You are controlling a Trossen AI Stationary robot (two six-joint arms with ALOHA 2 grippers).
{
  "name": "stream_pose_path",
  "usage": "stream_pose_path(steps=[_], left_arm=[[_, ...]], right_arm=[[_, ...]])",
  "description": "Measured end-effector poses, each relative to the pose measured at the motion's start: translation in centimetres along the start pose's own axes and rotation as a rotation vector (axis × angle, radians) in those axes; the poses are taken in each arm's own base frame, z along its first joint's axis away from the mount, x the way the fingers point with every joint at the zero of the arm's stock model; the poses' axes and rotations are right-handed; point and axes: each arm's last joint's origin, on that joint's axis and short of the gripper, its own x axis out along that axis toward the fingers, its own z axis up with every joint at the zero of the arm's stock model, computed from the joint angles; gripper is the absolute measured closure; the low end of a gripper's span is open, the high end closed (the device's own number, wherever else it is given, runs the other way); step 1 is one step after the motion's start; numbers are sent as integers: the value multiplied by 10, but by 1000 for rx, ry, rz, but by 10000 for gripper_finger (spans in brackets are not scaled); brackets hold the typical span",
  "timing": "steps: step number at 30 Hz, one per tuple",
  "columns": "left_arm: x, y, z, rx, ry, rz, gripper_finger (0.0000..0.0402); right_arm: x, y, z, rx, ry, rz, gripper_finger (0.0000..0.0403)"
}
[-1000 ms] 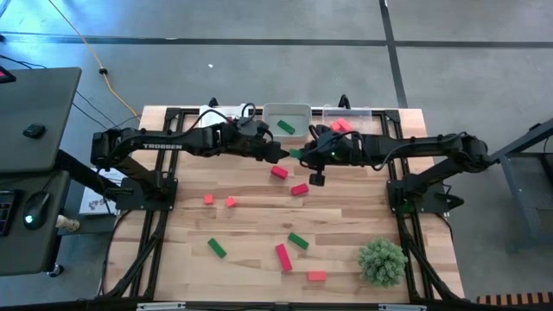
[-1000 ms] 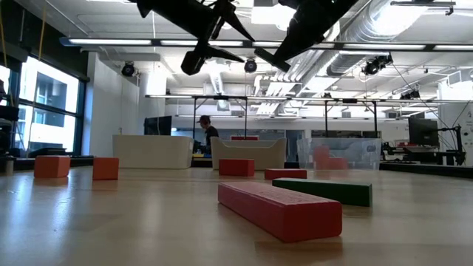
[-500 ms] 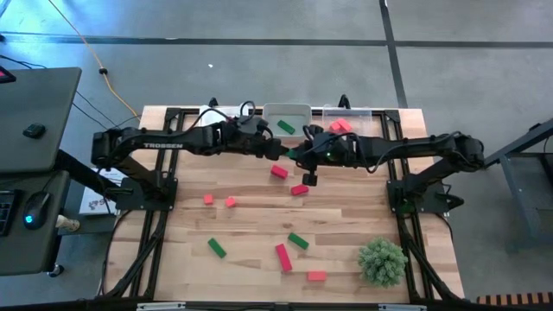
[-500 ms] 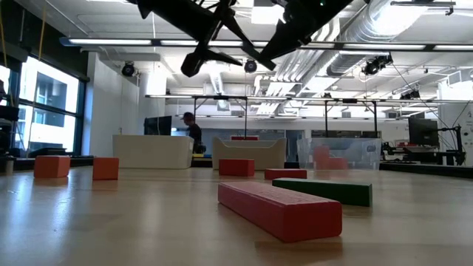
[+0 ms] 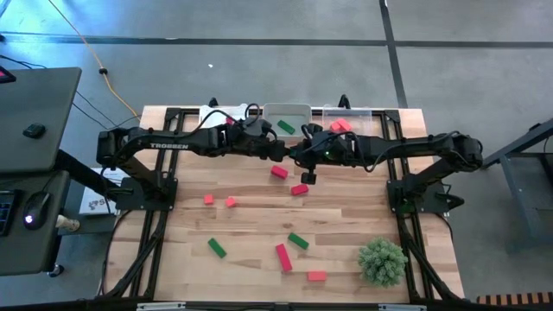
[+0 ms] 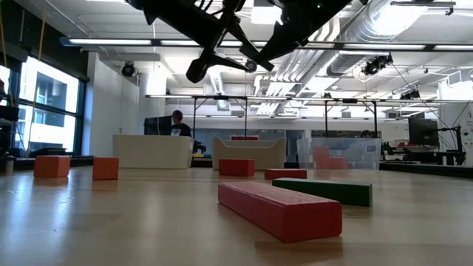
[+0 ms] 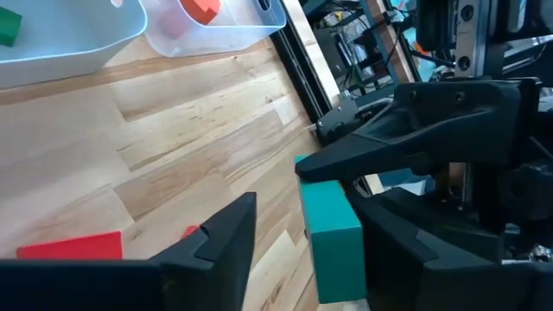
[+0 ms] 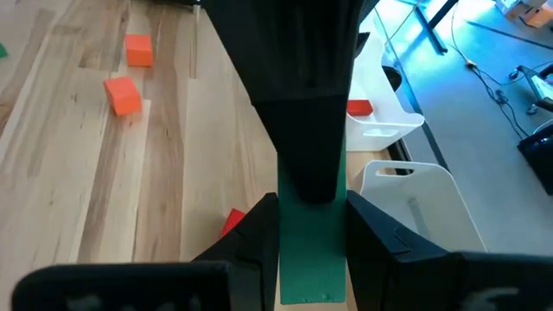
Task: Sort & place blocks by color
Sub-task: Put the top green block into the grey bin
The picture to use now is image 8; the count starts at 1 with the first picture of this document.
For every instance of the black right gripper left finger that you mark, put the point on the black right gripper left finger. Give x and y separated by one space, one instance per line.
255 259

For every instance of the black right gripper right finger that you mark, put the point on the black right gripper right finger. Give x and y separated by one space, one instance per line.
371 259

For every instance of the orange wooden cube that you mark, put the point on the orange wooden cube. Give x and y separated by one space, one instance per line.
123 95
138 49

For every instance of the white plastic bin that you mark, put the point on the white plastic bin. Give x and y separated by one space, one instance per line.
389 129

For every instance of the green wooden block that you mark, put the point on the green wooden block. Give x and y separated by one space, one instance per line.
313 259
2 49

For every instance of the black aluminium table frame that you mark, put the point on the black aluminium table frame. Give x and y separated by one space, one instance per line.
399 153

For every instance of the red wooden block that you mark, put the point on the red wooden block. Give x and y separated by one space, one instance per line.
233 220
359 108

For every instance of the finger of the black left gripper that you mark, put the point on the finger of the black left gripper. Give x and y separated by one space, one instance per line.
298 86

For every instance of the black equipment case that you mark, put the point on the black equipment case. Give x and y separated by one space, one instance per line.
538 160

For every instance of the brown cardboard box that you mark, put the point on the brown cardboard box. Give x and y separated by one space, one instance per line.
538 15

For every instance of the grey plastic bin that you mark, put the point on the grey plastic bin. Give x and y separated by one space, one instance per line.
440 216

